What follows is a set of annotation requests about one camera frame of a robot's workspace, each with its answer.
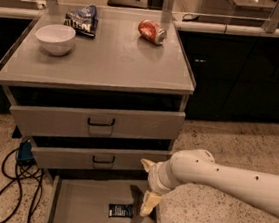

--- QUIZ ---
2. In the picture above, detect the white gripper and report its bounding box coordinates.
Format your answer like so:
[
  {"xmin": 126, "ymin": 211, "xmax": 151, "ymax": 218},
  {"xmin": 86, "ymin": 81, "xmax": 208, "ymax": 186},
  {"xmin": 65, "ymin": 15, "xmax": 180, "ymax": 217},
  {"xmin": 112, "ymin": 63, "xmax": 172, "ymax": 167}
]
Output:
[{"xmin": 140, "ymin": 158, "xmax": 176, "ymax": 217}]

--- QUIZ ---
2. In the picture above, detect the dark rxbar blueberry wrapper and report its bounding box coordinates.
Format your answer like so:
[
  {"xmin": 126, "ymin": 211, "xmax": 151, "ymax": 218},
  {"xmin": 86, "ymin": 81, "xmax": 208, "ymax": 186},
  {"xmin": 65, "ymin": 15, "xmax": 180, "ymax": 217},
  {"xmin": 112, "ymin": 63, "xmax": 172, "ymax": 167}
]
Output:
[{"xmin": 108, "ymin": 204, "xmax": 134, "ymax": 218}]

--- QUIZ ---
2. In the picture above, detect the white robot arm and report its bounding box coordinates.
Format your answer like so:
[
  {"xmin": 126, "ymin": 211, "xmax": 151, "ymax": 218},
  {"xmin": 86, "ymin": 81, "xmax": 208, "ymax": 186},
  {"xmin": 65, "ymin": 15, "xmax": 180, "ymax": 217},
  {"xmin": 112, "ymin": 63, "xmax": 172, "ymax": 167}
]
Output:
[{"xmin": 140, "ymin": 149, "xmax": 279, "ymax": 218}]

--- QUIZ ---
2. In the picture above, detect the grey bottom drawer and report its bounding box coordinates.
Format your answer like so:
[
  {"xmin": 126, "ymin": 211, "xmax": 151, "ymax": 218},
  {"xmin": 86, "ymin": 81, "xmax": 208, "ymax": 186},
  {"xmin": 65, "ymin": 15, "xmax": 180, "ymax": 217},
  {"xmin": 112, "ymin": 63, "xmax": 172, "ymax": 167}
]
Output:
[{"xmin": 45, "ymin": 171, "xmax": 160, "ymax": 223}]

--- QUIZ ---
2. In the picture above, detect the grey drawer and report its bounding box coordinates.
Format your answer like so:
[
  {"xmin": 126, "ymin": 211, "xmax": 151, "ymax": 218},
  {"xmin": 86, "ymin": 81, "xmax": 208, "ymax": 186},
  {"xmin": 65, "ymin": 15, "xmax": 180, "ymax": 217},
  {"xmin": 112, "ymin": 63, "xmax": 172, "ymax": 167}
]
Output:
[
  {"xmin": 32, "ymin": 146, "xmax": 171, "ymax": 171},
  {"xmin": 45, "ymin": 171, "xmax": 160, "ymax": 223},
  {"xmin": 10, "ymin": 105, "xmax": 185, "ymax": 140}
]

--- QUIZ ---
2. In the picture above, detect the grey middle drawer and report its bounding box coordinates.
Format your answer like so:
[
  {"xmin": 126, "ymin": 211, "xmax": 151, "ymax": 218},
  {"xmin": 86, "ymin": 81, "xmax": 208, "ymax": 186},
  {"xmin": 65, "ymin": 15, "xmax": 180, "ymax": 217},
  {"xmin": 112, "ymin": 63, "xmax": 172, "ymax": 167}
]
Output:
[{"xmin": 32, "ymin": 146, "xmax": 171, "ymax": 171}]

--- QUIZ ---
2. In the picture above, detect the grey drawer cabinet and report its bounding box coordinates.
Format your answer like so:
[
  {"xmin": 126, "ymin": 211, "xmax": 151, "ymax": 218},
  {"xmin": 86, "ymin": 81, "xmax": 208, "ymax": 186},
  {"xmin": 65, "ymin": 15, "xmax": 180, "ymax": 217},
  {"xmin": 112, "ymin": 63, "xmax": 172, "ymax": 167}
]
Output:
[{"xmin": 0, "ymin": 0, "xmax": 205, "ymax": 223}]

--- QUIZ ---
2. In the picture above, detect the grey top drawer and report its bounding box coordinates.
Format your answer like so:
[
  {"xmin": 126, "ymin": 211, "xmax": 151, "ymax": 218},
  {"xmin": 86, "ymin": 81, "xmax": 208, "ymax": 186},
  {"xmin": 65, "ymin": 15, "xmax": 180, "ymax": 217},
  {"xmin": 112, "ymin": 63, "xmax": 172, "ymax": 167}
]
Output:
[{"xmin": 10, "ymin": 105, "xmax": 185, "ymax": 140}]

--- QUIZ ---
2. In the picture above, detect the blue power adapter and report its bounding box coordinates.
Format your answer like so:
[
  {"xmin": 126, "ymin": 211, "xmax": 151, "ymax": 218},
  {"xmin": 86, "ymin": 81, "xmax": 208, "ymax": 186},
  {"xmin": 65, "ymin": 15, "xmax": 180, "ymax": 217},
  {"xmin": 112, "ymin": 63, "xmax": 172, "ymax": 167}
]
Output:
[{"xmin": 15, "ymin": 140, "xmax": 34, "ymax": 165}]

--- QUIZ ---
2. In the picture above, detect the dark low cabinet right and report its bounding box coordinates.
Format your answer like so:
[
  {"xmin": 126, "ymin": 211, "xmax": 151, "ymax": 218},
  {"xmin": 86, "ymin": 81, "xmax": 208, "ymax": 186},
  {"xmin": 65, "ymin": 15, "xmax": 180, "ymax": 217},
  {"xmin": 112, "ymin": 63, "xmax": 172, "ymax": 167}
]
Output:
[{"xmin": 179, "ymin": 31, "xmax": 279, "ymax": 123}]

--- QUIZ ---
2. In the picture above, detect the red soda can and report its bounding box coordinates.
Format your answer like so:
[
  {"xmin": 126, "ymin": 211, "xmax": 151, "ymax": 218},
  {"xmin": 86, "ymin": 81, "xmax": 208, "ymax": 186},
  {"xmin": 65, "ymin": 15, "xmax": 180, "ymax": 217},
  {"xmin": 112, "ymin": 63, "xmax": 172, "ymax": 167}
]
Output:
[{"xmin": 138, "ymin": 19, "xmax": 167, "ymax": 45}]

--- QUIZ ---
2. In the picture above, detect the white ceramic bowl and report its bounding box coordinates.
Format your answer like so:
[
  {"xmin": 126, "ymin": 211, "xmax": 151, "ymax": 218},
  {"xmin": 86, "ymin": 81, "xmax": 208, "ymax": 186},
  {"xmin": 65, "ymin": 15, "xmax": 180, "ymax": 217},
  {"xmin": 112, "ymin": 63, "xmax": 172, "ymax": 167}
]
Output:
[{"xmin": 35, "ymin": 24, "xmax": 76, "ymax": 56}]

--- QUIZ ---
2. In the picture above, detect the blue chip bag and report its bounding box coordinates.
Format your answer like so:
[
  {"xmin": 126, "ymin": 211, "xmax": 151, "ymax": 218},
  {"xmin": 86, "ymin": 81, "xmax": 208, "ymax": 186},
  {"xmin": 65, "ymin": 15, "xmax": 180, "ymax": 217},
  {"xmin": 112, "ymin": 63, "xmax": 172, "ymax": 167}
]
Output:
[{"xmin": 64, "ymin": 4, "xmax": 99, "ymax": 39}]

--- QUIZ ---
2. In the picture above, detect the black middle drawer handle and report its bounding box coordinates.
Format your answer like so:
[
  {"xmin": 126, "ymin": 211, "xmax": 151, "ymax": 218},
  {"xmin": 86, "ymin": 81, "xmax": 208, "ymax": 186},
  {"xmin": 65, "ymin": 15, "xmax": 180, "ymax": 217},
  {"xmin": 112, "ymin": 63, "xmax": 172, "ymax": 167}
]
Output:
[{"xmin": 92, "ymin": 155, "xmax": 115, "ymax": 165}]

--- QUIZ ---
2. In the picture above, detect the black drawer handle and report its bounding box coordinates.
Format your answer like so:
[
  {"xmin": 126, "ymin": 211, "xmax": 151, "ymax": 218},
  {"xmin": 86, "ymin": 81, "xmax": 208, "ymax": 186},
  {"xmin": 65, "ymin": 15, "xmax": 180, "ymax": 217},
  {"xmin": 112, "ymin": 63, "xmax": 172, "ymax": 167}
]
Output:
[
  {"xmin": 92, "ymin": 155, "xmax": 115, "ymax": 165},
  {"xmin": 87, "ymin": 117, "xmax": 116, "ymax": 127}
]

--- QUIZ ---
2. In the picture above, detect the black top drawer handle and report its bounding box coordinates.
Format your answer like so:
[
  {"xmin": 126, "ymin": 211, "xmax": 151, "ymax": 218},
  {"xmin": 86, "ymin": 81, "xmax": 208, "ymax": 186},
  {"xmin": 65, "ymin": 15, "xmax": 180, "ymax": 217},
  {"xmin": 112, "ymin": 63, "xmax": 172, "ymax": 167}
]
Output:
[{"xmin": 87, "ymin": 117, "xmax": 116, "ymax": 127}]

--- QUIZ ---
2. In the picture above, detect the black floor cable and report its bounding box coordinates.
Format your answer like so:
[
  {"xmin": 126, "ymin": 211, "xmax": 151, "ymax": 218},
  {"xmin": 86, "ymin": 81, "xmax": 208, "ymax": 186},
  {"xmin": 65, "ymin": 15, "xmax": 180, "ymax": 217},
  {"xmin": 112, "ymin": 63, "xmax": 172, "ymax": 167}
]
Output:
[{"xmin": 0, "ymin": 145, "xmax": 48, "ymax": 223}]

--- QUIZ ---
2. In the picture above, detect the metal post right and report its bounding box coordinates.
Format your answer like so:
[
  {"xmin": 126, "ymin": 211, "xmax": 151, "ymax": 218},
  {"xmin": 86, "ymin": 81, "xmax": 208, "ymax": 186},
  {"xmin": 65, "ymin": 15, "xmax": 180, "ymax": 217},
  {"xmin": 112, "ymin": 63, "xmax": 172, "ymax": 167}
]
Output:
[{"xmin": 262, "ymin": 0, "xmax": 279, "ymax": 34}]

